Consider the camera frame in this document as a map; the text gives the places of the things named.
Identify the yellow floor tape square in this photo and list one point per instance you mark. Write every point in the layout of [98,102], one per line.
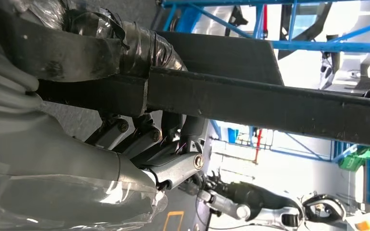
[173,213]

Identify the blue metal shelf rack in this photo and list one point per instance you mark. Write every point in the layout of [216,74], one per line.
[331,47]

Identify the green plastic crate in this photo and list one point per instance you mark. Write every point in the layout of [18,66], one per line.
[363,156]

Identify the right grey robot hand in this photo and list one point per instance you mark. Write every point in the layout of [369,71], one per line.
[60,153]

